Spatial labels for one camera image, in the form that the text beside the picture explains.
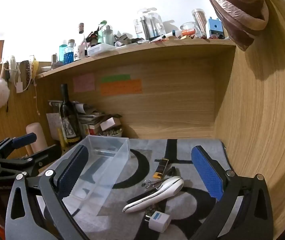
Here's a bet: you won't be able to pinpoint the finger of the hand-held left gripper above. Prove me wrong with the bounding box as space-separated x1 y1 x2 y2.
0 144 63 177
0 133 37 159

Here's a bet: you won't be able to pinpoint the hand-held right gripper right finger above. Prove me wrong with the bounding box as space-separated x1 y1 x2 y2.
191 145 274 240

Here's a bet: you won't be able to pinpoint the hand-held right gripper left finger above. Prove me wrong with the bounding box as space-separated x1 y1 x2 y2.
5 145 89 240

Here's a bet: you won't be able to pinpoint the clear plastic storage bin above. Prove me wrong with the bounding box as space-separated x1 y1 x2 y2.
39 135 130 217

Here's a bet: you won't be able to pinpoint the black gold rectangular lighter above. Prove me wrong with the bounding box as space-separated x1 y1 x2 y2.
153 157 169 180

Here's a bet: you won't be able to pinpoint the white handheld lamp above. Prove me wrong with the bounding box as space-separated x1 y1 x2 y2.
123 176 185 214

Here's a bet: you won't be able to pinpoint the small metal scissors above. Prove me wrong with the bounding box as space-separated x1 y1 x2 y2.
142 179 163 189

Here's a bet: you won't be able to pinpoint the white charger plug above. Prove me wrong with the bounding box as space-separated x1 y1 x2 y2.
142 209 171 233

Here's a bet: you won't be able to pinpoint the pink mug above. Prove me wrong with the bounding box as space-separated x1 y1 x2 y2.
26 122 47 155

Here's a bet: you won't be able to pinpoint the yellow stick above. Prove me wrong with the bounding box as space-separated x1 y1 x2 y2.
58 128 66 151

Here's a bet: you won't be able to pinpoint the white paper note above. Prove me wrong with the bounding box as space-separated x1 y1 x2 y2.
46 112 62 140

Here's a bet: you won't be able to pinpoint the dark wine bottle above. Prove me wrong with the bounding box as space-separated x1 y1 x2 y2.
59 84 81 145

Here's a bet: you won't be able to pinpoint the stack of books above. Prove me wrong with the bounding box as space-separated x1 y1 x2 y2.
78 109 123 136

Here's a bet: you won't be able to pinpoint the white bowl of marbles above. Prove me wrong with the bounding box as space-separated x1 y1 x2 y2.
99 128 123 138

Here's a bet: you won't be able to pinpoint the grey black patterned mat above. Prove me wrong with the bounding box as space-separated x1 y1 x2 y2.
39 139 235 240

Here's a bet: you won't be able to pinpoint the small white box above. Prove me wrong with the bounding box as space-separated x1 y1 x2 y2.
100 117 122 131

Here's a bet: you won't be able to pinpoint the pink sticky note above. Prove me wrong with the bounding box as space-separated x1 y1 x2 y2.
73 74 95 93

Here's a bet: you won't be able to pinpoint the blue liquid bottle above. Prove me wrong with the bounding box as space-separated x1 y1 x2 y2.
64 39 76 64

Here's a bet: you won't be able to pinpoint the teal bottle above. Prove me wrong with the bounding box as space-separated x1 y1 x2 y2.
59 40 68 62

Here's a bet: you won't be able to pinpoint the orange sticky note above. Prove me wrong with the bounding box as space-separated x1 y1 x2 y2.
100 79 143 96

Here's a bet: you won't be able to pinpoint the white lidded container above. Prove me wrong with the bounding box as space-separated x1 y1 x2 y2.
87 43 116 57

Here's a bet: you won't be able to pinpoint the clear bottle dark cap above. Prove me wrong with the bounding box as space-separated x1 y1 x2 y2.
78 23 87 55

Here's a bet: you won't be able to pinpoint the green pump bottle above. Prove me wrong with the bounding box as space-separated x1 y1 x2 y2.
98 20 108 44

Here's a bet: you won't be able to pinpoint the pale green bottle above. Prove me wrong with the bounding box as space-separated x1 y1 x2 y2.
103 25 114 46

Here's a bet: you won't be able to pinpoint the wooden shelf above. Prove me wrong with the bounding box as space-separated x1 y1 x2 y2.
36 39 237 79

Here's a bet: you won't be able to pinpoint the glass bowl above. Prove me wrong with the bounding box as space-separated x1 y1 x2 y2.
180 22 197 38

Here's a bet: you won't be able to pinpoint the white marker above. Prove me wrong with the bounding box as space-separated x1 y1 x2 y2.
162 30 183 40

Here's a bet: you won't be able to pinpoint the blue box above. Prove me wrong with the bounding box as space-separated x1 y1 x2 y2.
208 17 223 39

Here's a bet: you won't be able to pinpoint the tall clear jar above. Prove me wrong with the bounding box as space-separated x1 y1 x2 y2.
192 9 207 38

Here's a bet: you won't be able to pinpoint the clear plastic packaging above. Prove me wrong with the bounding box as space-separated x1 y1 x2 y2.
134 9 166 40

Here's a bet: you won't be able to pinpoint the white bead cord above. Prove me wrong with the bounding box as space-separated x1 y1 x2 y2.
34 80 42 117

